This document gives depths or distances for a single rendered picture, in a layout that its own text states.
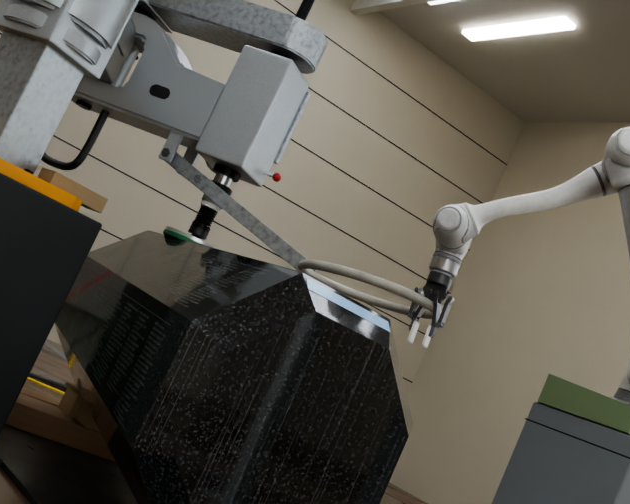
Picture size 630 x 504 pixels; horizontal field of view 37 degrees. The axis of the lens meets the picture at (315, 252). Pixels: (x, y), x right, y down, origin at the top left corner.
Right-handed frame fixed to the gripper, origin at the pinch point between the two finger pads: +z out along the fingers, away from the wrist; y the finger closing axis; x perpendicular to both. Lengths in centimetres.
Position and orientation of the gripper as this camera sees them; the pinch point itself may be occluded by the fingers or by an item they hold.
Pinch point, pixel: (420, 335)
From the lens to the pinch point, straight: 294.4
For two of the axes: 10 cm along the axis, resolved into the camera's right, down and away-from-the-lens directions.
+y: -8.0, -2.1, 5.6
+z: -3.5, 9.3, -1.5
